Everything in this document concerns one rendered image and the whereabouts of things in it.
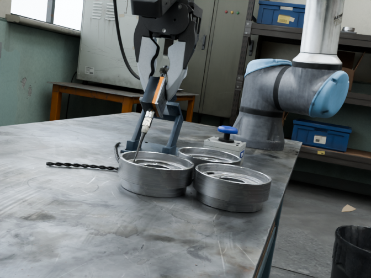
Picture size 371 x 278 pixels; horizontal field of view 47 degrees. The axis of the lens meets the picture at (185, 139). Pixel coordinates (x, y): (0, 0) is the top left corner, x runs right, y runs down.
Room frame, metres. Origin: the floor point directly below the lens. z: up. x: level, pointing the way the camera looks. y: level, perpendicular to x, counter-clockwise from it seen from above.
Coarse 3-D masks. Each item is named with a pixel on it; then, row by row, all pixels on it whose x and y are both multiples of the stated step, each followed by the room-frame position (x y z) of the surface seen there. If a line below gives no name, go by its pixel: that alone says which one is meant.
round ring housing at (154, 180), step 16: (128, 160) 0.60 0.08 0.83; (160, 160) 0.63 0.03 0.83; (176, 160) 0.62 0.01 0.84; (128, 176) 0.54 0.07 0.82; (144, 176) 0.53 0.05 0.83; (160, 176) 0.53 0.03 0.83; (176, 176) 0.54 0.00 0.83; (192, 176) 0.57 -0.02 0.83; (144, 192) 0.54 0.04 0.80; (160, 192) 0.54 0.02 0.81; (176, 192) 0.55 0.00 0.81
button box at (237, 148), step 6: (210, 138) 0.83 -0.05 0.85; (216, 138) 0.84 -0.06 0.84; (222, 138) 0.83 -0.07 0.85; (204, 144) 0.80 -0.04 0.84; (210, 144) 0.80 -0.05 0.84; (216, 144) 0.79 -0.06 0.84; (222, 144) 0.79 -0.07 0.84; (228, 144) 0.79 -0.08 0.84; (234, 144) 0.80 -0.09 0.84; (240, 144) 0.81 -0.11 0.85; (222, 150) 0.79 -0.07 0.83; (228, 150) 0.79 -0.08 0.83; (234, 150) 0.78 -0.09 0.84; (240, 150) 0.79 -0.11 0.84; (240, 156) 0.80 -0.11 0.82
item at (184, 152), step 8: (184, 152) 0.71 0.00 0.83; (192, 152) 0.72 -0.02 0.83; (200, 152) 0.73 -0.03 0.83; (208, 152) 0.73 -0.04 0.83; (216, 152) 0.73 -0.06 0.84; (224, 152) 0.72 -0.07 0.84; (192, 160) 0.64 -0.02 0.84; (200, 160) 0.63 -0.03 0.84; (208, 160) 0.63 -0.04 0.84; (216, 160) 0.70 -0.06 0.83; (232, 160) 0.71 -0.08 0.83; (240, 160) 0.67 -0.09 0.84
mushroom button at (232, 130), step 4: (220, 128) 0.81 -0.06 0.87; (224, 128) 0.81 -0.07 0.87; (228, 128) 0.81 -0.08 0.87; (232, 128) 0.81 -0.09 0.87; (224, 132) 0.81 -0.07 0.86; (228, 132) 0.81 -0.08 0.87; (232, 132) 0.81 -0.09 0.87; (236, 132) 0.81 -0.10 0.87; (224, 136) 0.82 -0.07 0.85; (228, 136) 0.82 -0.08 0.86
